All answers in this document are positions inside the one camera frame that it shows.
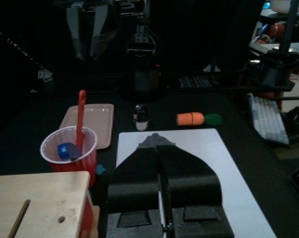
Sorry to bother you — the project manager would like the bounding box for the diagonal wire with turnbuckle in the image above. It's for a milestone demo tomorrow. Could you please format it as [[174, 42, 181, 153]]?
[[0, 28, 54, 84]]

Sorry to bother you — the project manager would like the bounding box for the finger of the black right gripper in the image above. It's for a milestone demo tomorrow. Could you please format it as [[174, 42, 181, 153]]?
[[89, 3, 115, 60], [65, 3, 86, 60]]

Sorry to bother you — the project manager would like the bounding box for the red plastic utensil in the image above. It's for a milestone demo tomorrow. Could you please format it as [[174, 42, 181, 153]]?
[[74, 89, 87, 153]]

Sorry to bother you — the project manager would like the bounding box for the black slotted grille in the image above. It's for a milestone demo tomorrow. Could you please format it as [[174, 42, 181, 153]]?
[[177, 75, 215, 90]]

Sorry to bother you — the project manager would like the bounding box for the black post with base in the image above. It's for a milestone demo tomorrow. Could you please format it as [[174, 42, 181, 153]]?
[[252, 0, 299, 92]]

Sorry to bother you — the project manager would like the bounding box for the orange toy carrot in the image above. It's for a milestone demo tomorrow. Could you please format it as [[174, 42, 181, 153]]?
[[174, 112, 206, 127]]

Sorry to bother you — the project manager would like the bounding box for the grey computer keyboard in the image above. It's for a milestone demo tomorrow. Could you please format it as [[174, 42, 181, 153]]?
[[246, 93, 290, 147]]

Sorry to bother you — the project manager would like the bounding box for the small blue toy piece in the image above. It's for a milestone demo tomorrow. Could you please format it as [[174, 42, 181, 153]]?
[[95, 164, 107, 177]]

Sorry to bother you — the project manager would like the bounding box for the small metal pot with handle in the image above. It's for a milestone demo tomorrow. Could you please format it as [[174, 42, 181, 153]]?
[[131, 103, 150, 132]]

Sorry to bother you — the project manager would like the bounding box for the green toy carrot top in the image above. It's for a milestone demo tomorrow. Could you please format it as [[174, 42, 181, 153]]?
[[202, 112, 223, 126]]

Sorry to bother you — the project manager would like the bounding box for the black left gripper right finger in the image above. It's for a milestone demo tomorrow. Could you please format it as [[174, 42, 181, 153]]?
[[154, 133, 235, 238]]

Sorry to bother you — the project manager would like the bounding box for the red plastic cup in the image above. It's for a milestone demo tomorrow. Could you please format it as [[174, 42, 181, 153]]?
[[39, 125, 99, 189]]

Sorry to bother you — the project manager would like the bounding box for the wooden box red drawer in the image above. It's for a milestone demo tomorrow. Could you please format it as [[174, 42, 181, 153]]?
[[0, 170, 102, 238]]

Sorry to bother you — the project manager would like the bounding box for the white cutting board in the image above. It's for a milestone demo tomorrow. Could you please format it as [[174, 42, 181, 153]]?
[[114, 127, 278, 238]]

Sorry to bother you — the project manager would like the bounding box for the pink tray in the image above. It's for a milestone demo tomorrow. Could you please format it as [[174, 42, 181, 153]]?
[[58, 103, 114, 151]]

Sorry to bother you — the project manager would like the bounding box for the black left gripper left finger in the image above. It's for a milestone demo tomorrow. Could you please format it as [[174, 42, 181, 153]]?
[[105, 133, 165, 238]]

